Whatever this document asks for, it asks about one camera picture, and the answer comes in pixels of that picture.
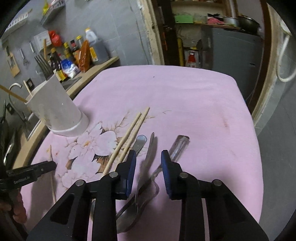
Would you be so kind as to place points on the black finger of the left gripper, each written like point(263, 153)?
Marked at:
point(44, 167)

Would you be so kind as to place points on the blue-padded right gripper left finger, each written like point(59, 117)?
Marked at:
point(68, 219)

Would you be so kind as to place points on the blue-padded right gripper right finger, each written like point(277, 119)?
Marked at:
point(208, 207)

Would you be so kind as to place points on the silver metal spoon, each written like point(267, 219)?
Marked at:
point(126, 216)

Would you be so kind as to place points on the silver metal fork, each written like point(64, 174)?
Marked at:
point(44, 66)

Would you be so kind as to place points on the person's left hand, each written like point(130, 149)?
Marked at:
point(14, 202)

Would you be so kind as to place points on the thin wooden chopstick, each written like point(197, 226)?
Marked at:
point(52, 178)

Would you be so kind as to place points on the chrome sink faucet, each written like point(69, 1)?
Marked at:
point(12, 101)

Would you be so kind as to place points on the white plastic utensil holder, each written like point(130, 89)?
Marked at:
point(52, 105)

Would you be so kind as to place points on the blue white seasoning bag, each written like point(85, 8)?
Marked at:
point(69, 68)

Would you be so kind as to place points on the wooden knife board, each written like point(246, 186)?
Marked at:
point(13, 66)

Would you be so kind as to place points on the pink floral tablecloth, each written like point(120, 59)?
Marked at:
point(199, 116)

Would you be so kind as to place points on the dark soy sauce bottle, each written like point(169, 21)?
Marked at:
point(57, 66)

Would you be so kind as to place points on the orange sauce pouch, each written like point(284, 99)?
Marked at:
point(84, 60)

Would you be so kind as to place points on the red plastic bag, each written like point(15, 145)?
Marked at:
point(55, 39)

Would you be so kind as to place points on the large oil jug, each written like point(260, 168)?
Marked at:
point(97, 48)

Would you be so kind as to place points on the grey metal cabinet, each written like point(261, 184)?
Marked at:
point(232, 53)

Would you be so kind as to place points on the green plastic box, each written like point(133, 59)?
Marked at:
point(183, 19)

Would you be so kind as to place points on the black cooking pot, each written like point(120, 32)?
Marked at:
point(248, 24)

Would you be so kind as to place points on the white wall box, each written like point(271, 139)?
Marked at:
point(39, 40)

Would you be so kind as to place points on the grey wall spice rack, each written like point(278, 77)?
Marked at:
point(52, 12)

